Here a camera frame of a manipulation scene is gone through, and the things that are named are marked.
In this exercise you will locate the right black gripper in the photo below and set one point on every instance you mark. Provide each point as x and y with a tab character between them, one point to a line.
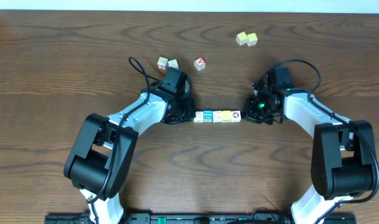
249	112

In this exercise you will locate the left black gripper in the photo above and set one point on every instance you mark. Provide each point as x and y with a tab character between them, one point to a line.
183	112

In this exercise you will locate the white block letter B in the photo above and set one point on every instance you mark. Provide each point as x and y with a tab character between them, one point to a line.
199	117

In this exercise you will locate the blue top wooden block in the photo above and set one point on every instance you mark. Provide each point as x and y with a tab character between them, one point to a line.
208	116

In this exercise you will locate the brown circle wooden block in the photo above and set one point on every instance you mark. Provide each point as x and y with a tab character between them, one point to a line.
236	116

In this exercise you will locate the white green wooden block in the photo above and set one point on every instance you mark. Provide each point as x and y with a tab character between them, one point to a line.
217	116

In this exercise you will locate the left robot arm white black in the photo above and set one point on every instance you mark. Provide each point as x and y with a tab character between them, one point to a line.
103	150

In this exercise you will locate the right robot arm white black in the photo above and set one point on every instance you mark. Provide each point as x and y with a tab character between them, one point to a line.
344	167

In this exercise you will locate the white letter wooden block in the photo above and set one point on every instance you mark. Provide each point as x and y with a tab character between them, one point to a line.
173	64

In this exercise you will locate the red letter A block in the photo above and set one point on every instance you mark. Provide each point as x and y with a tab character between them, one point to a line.
200	63

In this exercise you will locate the white red wooden block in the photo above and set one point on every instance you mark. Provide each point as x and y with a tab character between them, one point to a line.
162	63

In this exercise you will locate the pale yellow far block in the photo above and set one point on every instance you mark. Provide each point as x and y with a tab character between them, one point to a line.
241	38

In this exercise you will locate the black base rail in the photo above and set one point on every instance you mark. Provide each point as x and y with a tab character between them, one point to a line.
261	215

